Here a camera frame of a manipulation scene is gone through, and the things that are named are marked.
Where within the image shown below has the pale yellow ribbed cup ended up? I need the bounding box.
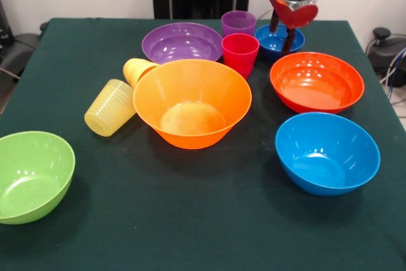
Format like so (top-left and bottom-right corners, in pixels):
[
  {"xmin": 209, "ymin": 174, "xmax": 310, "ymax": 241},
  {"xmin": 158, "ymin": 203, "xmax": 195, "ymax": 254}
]
[{"xmin": 84, "ymin": 79, "xmax": 138, "ymax": 138}]

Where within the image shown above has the yellow plastic cup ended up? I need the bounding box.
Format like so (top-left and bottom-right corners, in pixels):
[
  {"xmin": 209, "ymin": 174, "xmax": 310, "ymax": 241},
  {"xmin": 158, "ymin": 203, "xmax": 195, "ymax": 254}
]
[{"xmin": 122, "ymin": 58, "xmax": 159, "ymax": 89}]

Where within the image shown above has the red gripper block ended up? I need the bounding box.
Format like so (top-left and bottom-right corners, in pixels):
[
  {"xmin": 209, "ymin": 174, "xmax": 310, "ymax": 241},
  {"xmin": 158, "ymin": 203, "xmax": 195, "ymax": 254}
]
[{"xmin": 264, "ymin": 0, "xmax": 319, "ymax": 56}]

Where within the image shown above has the light blue plastic bowl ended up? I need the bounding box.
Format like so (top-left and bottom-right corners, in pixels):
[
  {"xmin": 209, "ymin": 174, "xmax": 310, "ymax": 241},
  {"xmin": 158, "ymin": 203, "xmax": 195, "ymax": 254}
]
[{"xmin": 275, "ymin": 112, "xmax": 381, "ymax": 197}]

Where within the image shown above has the purple plastic bowl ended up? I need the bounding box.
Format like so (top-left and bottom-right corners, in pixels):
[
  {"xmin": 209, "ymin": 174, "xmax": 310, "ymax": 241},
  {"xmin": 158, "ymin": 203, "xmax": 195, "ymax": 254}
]
[{"xmin": 141, "ymin": 22, "xmax": 223, "ymax": 65}]

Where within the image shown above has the grey office chair base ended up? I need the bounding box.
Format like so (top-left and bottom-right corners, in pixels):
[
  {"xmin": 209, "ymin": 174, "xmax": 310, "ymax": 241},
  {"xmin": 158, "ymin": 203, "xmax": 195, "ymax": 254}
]
[{"xmin": 0, "ymin": 31, "xmax": 32, "ymax": 78}]

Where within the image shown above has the purple plastic cup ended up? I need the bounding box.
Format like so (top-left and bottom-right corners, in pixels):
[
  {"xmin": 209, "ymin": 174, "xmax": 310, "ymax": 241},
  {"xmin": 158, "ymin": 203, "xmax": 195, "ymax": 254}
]
[{"xmin": 221, "ymin": 10, "xmax": 257, "ymax": 37}]

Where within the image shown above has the red plastic bowl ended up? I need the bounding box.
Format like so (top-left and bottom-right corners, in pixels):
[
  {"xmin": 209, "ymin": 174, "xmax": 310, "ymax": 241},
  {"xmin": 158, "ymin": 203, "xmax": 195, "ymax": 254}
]
[{"xmin": 270, "ymin": 51, "xmax": 365, "ymax": 115}]

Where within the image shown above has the tangle of floor cables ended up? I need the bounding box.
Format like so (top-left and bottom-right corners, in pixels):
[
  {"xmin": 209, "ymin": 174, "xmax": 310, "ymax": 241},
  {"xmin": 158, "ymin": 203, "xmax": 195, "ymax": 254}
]
[{"xmin": 379, "ymin": 47, "xmax": 406, "ymax": 105}]

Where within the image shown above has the small dark blue bowl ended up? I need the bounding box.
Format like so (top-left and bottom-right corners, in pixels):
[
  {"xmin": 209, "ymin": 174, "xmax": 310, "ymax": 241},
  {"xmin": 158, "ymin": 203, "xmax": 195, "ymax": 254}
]
[{"xmin": 254, "ymin": 23, "xmax": 306, "ymax": 63}]

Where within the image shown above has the black office chair base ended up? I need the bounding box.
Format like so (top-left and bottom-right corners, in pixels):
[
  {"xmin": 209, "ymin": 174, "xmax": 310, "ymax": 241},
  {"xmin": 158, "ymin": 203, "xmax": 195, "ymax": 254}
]
[{"xmin": 365, "ymin": 27, "xmax": 406, "ymax": 75}]

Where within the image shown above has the pink plastic cup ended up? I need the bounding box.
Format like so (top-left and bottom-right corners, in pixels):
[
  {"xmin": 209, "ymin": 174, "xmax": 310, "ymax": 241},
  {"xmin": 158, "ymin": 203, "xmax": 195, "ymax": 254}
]
[{"xmin": 221, "ymin": 34, "xmax": 261, "ymax": 81}]

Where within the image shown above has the dark green table cloth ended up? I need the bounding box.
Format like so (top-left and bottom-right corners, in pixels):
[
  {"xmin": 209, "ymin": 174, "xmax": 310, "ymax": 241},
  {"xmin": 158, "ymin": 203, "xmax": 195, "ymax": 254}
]
[{"xmin": 0, "ymin": 18, "xmax": 406, "ymax": 271}]

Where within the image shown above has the green plastic bowl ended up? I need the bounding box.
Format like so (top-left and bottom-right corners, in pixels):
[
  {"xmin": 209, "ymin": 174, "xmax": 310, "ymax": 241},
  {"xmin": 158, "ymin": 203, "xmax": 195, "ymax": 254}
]
[{"xmin": 0, "ymin": 130, "xmax": 76, "ymax": 225}]

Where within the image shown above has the large orange plastic bowl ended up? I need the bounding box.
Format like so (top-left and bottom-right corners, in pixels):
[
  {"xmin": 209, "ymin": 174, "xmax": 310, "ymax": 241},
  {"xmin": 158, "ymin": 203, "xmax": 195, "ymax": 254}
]
[{"xmin": 132, "ymin": 58, "xmax": 253, "ymax": 150}]

